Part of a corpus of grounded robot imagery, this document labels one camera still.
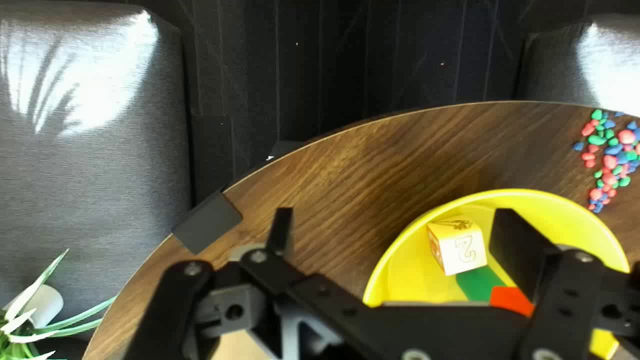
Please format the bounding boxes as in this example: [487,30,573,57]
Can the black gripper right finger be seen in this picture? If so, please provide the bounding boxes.
[490,208,640,360]

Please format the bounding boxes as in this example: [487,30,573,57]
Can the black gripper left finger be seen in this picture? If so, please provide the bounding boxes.
[125,206,376,360]

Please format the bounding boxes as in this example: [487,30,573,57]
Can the yellow plastic bowl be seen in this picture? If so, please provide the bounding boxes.
[362,186,633,360]

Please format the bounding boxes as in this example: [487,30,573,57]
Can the orange red block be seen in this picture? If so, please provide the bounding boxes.
[490,289,534,319]

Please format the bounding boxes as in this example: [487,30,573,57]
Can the green block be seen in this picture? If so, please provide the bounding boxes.
[457,266,505,303]

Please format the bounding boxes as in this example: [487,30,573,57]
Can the white picture cube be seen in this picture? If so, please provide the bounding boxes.
[426,218,488,277]

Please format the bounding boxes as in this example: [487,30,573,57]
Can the spilled coloured beads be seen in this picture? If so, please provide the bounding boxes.
[573,109,640,215]

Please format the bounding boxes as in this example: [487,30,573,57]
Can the green plant leaves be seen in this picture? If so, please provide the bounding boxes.
[0,252,115,360]

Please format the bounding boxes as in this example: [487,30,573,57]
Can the dark grey ottoman seat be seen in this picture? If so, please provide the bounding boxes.
[0,2,192,314]

